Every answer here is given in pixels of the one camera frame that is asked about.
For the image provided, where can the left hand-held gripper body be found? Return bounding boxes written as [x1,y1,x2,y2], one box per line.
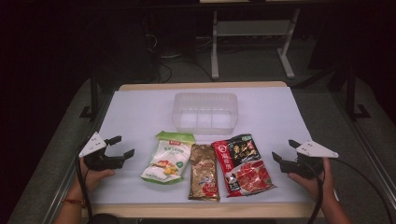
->
[78,131,125,172]

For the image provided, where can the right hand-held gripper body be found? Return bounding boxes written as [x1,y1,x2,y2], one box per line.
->
[279,139,340,180]

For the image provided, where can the red and black sauce packet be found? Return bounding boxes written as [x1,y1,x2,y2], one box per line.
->
[211,133,277,198]

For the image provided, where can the green and white snack packet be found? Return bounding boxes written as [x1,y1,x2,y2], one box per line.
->
[139,131,196,186]

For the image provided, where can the gold foil packet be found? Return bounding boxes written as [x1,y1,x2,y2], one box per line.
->
[188,143,221,203]

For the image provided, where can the clear plastic container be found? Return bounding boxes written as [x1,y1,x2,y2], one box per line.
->
[172,91,239,136]

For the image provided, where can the person's left hand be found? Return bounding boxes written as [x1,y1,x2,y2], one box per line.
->
[74,158,116,195]

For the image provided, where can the person's right hand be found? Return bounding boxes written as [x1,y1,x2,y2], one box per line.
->
[287,157,332,203]

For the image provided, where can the white table sheet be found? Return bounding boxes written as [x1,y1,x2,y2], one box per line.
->
[88,86,316,205]

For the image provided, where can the black metal stand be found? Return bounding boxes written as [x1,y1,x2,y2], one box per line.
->
[78,69,101,121]
[345,64,372,122]

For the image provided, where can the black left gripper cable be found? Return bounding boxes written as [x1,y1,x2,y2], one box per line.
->
[75,151,94,224]

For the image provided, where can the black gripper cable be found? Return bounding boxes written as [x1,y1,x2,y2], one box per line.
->
[75,151,94,224]
[306,161,325,224]

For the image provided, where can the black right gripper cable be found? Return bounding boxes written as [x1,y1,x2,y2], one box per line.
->
[306,161,325,224]

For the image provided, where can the aluminium rail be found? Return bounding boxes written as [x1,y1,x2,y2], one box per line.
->
[331,92,396,202]
[41,92,115,224]

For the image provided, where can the thin black cable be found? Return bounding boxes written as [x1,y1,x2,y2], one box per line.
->
[330,158,395,224]

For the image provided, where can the black floor cables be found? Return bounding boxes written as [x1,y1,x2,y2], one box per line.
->
[145,31,216,84]

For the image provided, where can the white metal desk frame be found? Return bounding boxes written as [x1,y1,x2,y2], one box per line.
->
[210,8,302,80]

